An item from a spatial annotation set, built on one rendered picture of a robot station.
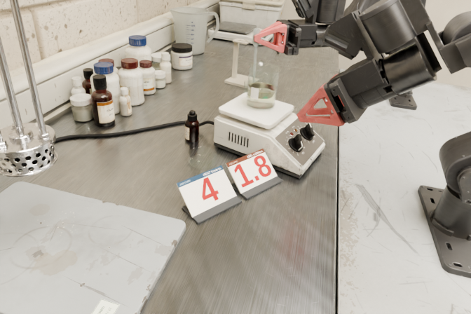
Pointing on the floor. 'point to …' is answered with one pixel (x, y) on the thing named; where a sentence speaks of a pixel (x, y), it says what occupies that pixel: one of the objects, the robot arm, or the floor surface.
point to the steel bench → (312, 236)
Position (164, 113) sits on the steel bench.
